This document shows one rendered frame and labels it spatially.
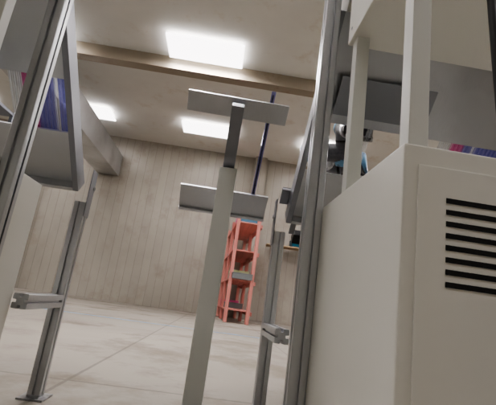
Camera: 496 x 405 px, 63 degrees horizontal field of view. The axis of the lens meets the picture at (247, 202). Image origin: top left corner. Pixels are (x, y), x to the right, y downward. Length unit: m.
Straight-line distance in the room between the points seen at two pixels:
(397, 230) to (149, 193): 10.23
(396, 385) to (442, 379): 0.06
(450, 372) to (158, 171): 10.43
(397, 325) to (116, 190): 10.47
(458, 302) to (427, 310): 0.04
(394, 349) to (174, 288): 9.79
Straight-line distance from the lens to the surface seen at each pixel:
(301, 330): 0.94
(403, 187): 0.58
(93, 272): 10.65
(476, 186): 0.63
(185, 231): 10.38
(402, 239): 0.56
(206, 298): 1.31
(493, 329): 0.61
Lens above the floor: 0.37
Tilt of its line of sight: 14 degrees up
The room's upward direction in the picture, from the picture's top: 8 degrees clockwise
